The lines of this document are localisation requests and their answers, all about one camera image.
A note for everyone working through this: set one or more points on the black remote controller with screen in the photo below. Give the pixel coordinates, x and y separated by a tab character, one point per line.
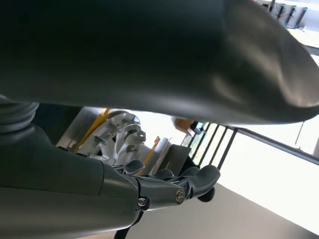
198	128

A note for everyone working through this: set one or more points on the steel workbench table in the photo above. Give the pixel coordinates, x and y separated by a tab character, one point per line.
72	132

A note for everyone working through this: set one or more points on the grey laptop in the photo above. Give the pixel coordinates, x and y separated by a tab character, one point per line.
174	160

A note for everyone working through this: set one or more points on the brown cardboard box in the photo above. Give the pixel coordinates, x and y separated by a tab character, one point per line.
183	124

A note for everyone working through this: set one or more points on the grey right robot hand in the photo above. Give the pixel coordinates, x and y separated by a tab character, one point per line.
149	49

